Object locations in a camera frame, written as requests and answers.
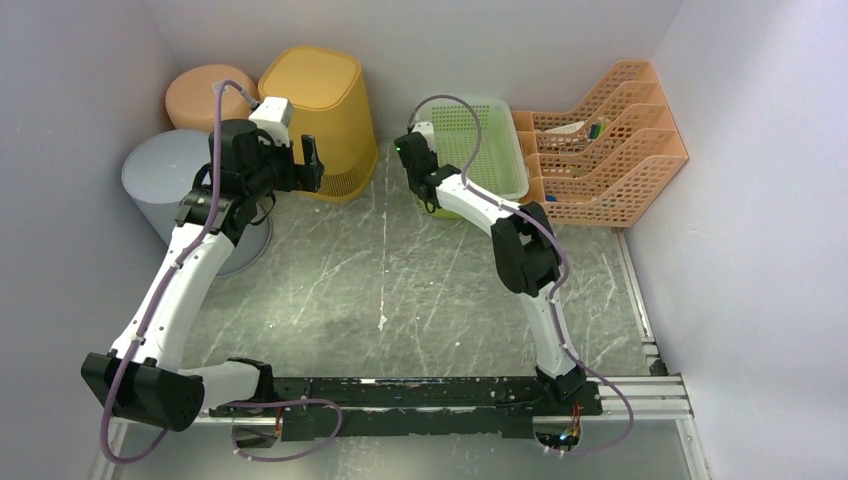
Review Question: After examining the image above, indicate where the green tray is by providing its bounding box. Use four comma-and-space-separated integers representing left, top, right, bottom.
418, 200, 461, 219

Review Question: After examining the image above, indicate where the white perforated basket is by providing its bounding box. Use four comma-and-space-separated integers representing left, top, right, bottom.
415, 97, 529, 200

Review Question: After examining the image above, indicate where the yellow slatted waste basket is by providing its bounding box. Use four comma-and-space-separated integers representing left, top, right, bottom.
258, 46, 378, 203

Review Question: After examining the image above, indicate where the large orange plastic bucket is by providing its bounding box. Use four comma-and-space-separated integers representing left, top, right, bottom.
164, 64, 259, 133

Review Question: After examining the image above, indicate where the grey plastic bin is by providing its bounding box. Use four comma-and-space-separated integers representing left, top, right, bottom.
121, 129, 272, 278

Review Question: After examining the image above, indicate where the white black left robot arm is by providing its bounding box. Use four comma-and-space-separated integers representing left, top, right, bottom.
81, 119, 325, 432

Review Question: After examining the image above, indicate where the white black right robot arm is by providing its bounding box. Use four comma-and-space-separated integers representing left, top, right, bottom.
394, 131, 586, 414

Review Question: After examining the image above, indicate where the peach plastic file organizer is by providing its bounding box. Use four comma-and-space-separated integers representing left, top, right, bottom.
512, 60, 689, 228

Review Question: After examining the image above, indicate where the black base bar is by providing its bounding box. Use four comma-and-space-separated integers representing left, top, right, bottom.
206, 376, 603, 441

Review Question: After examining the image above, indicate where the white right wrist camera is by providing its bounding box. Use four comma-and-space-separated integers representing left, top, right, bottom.
412, 121, 438, 153

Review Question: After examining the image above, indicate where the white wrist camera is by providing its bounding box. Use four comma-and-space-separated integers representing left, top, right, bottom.
412, 121, 438, 153
248, 96, 294, 147

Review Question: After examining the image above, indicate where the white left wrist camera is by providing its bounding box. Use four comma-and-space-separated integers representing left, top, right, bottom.
248, 96, 294, 147

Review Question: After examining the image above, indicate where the aluminium rail frame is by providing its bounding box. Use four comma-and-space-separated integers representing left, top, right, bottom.
196, 229, 709, 479

